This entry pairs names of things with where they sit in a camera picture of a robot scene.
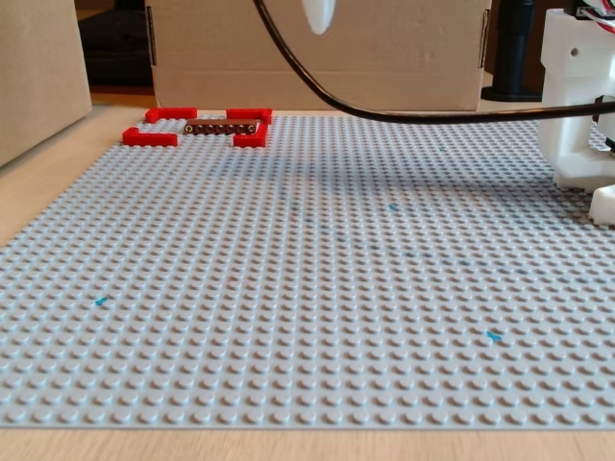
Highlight large cardboard box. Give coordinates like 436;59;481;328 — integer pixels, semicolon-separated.
143;0;494;113

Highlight red lego corner bracket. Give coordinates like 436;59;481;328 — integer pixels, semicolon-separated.
233;122;270;149
144;107;199;123
121;126;180;147
225;108;274;124

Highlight grey lego baseplate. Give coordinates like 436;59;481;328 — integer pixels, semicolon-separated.
0;112;615;429

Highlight black stand with round foot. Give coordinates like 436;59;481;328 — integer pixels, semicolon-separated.
480;0;545;103

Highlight black cable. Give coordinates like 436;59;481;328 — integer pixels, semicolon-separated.
252;0;615;126

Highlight white blue-marked gripper finger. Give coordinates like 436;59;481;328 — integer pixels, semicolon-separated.
302;0;339;36

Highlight red and white servo wires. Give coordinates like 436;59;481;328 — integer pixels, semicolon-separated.
574;2;615;36

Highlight tall cardboard box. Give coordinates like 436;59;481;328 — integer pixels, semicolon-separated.
0;0;93;169

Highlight brown lego technic beam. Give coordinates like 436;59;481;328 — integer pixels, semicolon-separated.
184;117;258;136

